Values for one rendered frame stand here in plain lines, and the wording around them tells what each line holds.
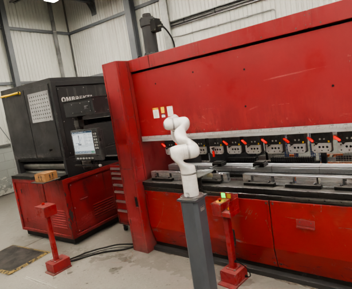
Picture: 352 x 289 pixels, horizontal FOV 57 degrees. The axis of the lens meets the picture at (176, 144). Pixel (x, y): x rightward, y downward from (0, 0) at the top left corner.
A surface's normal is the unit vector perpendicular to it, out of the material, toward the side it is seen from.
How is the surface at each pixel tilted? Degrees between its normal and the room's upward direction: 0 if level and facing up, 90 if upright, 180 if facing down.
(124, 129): 90
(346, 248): 90
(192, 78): 90
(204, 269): 90
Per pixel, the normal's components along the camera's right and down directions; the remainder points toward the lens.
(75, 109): -0.55, 0.19
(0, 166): 0.81, -0.04
